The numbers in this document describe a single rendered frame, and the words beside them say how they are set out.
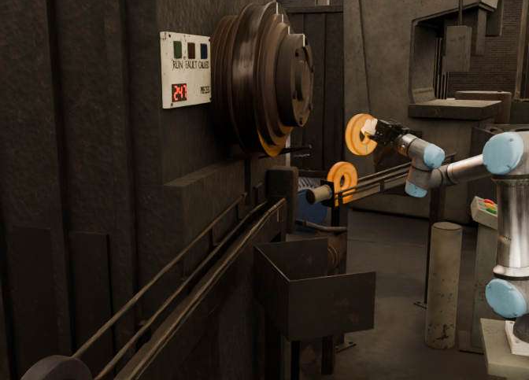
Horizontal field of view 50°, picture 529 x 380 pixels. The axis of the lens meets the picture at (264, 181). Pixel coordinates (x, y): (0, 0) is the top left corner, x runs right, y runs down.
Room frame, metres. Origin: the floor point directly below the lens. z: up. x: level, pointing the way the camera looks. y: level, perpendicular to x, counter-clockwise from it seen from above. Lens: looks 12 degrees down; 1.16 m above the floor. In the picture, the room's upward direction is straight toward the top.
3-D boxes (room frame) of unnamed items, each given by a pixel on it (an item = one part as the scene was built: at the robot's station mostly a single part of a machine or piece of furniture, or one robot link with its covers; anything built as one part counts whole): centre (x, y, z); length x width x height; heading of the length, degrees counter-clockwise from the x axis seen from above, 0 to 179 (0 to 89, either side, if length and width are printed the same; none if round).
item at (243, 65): (1.80, -0.01, 1.11); 0.47 x 0.06 x 0.47; 163
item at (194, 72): (1.51, 0.20, 1.15); 0.26 x 0.02 x 0.18; 163
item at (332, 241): (2.07, -0.23, 0.27); 0.22 x 0.13 x 0.53; 163
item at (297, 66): (1.77, -0.10, 1.11); 0.28 x 0.06 x 0.28; 163
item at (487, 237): (2.23, -0.91, 0.31); 0.24 x 0.16 x 0.62; 163
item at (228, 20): (1.83, 0.07, 1.12); 0.47 x 0.10 x 0.47; 163
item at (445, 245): (2.24, -0.75, 0.26); 0.12 x 0.12 x 0.52
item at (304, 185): (4.07, -0.29, 0.17); 0.57 x 0.31 x 0.34; 3
